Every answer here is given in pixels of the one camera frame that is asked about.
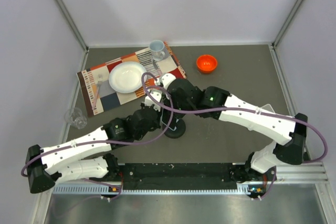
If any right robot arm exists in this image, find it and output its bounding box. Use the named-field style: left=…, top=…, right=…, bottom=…
left=162, top=74, right=308, bottom=180

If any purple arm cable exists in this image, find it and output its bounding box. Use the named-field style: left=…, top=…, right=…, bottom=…
left=20, top=86, right=174, bottom=177
left=141, top=72, right=329, bottom=163

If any orange plastic bowl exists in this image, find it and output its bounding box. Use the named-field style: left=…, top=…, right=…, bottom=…
left=196, top=55, right=218, bottom=74

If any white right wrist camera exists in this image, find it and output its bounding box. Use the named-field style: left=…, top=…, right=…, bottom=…
left=154, top=73, right=176, bottom=90

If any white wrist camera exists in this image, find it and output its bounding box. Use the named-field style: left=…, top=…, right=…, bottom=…
left=154, top=73, right=176, bottom=90
left=144, top=90, right=162, bottom=112

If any light blue smartphone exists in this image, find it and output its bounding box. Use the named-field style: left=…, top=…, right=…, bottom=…
left=161, top=109, right=177, bottom=131

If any patterned orange placemat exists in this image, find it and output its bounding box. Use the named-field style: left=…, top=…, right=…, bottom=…
left=77, top=44, right=186, bottom=117

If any light blue mug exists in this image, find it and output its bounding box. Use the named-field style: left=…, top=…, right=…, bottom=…
left=149, top=40, right=166, bottom=61

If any knife with pink handle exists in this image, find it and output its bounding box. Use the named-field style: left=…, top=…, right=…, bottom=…
left=152, top=60, right=163, bottom=77

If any grey slotted cable duct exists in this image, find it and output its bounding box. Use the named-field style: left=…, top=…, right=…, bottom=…
left=52, top=183, right=263, bottom=196

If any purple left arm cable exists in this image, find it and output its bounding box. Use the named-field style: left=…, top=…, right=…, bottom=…
left=20, top=86, right=174, bottom=177

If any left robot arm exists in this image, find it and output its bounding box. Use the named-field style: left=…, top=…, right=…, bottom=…
left=22, top=104, right=162, bottom=194

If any fork with pink handle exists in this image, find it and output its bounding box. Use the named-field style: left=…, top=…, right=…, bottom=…
left=92, top=74, right=103, bottom=110

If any white plate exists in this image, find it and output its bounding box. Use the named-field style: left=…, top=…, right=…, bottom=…
left=108, top=61, right=146, bottom=93

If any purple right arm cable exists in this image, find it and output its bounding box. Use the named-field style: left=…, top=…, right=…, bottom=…
left=141, top=72, right=329, bottom=163

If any clear drinking glass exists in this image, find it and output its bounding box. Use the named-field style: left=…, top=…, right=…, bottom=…
left=64, top=108, right=87, bottom=129

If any white plastic phone stand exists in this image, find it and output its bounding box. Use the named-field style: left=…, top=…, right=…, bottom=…
left=259, top=104, right=275, bottom=115

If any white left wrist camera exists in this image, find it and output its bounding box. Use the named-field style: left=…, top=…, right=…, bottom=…
left=144, top=90, right=162, bottom=112

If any black round-base phone stand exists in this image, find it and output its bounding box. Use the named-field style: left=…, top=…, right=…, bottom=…
left=163, top=119, right=186, bottom=139

